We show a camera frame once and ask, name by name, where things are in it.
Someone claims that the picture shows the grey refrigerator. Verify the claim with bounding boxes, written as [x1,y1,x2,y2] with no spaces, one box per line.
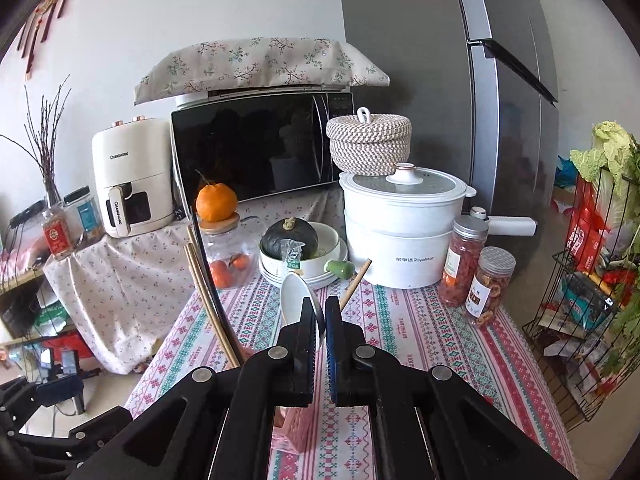
[335,0,561,271]

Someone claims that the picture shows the black microwave oven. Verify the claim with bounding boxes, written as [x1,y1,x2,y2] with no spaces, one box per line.
[171,87,355,214]

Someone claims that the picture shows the red label glass jar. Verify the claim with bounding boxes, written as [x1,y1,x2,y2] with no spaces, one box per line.
[42,204,73,260]

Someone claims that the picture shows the woven rope lidded basket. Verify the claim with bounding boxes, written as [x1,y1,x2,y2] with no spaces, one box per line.
[326,107,412,177]

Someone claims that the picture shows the black chopstick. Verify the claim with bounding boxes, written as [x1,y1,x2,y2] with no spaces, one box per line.
[188,207,246,366]

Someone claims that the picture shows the vase of dry twigs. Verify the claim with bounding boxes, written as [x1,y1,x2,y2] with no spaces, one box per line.
[1,76,72,208]

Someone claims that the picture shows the dark green pumpkin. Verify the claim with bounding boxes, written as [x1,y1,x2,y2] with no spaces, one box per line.
[260,217,319,260]

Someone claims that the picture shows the brown wooden chopstick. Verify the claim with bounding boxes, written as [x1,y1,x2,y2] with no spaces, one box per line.
[340,259,372,311]

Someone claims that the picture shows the white plastic spoon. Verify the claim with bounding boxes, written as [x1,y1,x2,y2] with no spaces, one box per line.
[280,273,326,334]

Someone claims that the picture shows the floral microwave cover cloth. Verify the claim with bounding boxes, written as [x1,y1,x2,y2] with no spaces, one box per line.
[134,37,390,105]

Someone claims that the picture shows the disposable chopsticks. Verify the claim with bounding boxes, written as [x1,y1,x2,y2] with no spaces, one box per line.
[280,238,305,275]

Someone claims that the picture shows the green leafy herbs bunch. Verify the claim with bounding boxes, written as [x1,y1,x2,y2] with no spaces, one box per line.
[601,238,639,378]

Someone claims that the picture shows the glass jar with tomatoes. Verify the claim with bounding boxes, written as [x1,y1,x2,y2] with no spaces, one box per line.
[198,212,265,290]

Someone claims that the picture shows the light bamboo chopstick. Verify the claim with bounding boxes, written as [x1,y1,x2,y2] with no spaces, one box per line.
[184,226,242,368]

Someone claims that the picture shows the pink lattice utensil holder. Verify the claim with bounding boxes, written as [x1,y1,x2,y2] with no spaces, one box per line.
[224,346,317,456]

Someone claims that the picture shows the cream air fryer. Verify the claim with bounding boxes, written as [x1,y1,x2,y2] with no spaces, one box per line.
[91,116,174,238]

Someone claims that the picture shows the jar of dried rings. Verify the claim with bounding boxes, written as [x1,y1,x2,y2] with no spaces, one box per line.
[464,246,516,327]

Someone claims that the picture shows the jar of red dried fruit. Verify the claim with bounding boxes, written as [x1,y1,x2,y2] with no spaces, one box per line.
[438,214,488,308]

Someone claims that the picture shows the red chinese knot decoration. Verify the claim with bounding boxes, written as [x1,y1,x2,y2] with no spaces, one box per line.
[16,0,67,80]

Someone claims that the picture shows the red plastic bag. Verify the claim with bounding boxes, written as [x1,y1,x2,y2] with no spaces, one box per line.
[565,167,639,308]

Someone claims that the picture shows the white electric cooking pot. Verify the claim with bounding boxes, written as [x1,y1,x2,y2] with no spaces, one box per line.
[338,161,538,290]

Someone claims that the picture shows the white ceramic bowl stack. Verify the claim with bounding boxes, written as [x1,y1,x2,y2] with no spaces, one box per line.
[258,222,348,289]

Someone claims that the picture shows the patterned striped tablecloth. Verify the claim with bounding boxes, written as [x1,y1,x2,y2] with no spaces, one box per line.
[127,280,576,479]

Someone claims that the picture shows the blue label storage jar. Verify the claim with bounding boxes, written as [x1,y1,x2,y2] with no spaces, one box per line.
[63,185,104,249]

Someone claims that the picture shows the black wire basket rack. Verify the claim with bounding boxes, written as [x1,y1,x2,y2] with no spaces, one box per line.
[522,169,640,434]

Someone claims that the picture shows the floral side table cloth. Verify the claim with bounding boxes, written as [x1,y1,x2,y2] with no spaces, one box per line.
[43,184,345,375]

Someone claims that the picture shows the orange mandarin fruit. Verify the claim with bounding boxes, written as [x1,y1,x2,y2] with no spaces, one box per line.
[195,171,238,222]

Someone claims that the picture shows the napa cabbage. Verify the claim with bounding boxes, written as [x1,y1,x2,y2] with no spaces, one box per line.
[570,120,639,214]

